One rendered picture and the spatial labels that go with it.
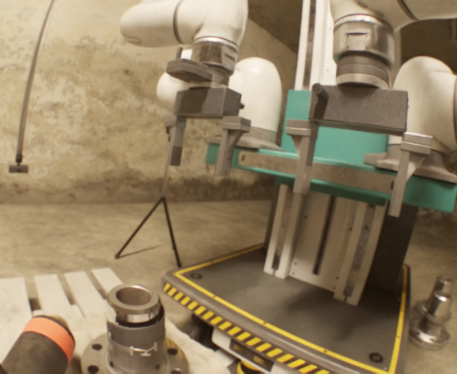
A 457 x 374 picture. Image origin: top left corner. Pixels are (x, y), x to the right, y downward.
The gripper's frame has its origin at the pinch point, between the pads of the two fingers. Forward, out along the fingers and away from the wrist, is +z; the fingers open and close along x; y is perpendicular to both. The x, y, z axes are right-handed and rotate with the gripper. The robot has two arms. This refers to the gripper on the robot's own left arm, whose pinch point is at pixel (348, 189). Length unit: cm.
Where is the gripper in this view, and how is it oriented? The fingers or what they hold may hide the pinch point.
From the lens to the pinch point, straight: 35.7
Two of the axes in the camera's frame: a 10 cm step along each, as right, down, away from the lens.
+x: 7.7, 1.9, -6.1
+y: -6.2, 0.0, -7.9
